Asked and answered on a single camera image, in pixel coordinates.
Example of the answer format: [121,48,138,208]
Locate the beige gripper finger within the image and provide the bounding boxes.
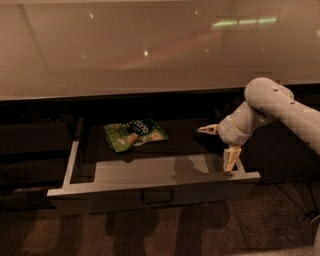
[197,124,218,135]
[223,146,241,172]

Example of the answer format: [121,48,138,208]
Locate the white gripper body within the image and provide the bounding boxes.
[218,114,253,146]

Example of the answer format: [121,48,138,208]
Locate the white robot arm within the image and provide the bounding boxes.
[197,77,320,173]

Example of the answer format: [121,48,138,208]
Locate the dark cabinet door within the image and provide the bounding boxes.
[233,93,320,186]

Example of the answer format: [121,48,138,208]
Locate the green snack bag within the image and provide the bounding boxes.
[104,119,169,153]

